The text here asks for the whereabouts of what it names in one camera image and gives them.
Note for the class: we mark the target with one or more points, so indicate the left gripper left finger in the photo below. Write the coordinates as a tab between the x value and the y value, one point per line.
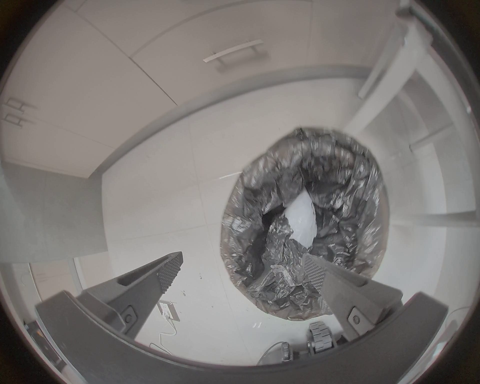
138	292

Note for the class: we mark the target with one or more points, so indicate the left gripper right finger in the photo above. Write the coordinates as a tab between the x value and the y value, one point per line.
356	303

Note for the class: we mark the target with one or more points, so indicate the crumpled white paper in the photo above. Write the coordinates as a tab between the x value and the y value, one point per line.
302	221

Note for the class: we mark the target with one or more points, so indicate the grey and white chair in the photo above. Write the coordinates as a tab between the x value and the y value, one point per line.
390	56

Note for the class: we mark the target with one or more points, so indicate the black plastic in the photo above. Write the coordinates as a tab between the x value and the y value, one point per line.
285	277

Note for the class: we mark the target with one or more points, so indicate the beige cabinet with drawers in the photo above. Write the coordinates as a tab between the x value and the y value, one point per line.
112	75

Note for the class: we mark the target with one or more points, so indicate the black plastic bag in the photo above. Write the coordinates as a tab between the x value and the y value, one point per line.
348	187

